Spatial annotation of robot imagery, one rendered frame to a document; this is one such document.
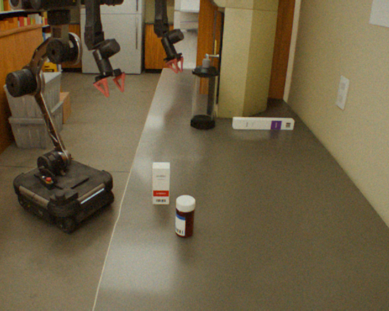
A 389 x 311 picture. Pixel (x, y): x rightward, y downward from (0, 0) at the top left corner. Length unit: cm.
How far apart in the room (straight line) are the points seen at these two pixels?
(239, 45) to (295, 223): 81
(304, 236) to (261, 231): 10
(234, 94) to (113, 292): 103
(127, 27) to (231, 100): 504
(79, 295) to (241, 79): 136
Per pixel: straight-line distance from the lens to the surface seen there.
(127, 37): 640
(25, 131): 354
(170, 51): 183
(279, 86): 188
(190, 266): 70
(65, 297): 193
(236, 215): 85
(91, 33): 147
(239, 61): 142
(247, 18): 141
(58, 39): 205
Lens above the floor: 143
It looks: 26 degrees down
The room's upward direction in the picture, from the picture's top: 3 degrees clockwise
